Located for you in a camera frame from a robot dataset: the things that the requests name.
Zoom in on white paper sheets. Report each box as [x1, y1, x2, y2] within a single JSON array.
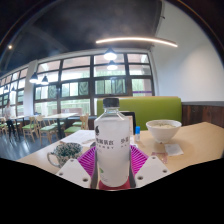
[[59, 129, 97, 148]]

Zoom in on clear plastic water bottle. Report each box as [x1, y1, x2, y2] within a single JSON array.
[[93, 97, 131, 188]]

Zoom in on large wooden dining table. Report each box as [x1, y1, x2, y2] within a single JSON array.
[[43, 112, 79, 139]]

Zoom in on wooden chairs with green seats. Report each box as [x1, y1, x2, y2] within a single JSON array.
[[0, 113, 90, 144]]

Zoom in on small wooden dining table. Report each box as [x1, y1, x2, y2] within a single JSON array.
[[9, 115, 31, 138]]

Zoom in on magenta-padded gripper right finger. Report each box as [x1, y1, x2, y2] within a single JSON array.
[[128, 144, 172, 188]]

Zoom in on person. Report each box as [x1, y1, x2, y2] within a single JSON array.
[[3, 100, 16, 138]]

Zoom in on green upholstered bench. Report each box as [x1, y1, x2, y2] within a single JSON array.
[[96, 96, 183, 131]]

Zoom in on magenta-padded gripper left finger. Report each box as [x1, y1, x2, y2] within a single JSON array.
[[55, 145, 100, 190]]

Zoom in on small blue-capped white tube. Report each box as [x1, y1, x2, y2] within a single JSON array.
[[134, 125, 141, 142]]

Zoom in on white ceramic bowl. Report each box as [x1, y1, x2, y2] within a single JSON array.
[[145, 119, 183, 144]]

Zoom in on dark-framed window wall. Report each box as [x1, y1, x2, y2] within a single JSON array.
[[0, 52, 155, 118]]

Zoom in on green speckled ceramic mug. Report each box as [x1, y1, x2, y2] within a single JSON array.
[[46, 142, 84, 169]]

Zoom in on flat round red coaster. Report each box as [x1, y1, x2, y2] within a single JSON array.
[[98, 179, 132, 191]]

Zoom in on dark pendant ceiling lamps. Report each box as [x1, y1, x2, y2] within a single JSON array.
[[28, 47, 119, 85]]

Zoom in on white paper napkin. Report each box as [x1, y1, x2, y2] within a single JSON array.
[[164, 143, 185, 157]]

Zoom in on long curved linear light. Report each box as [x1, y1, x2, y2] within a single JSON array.
[[95, 36, 179, 48]]

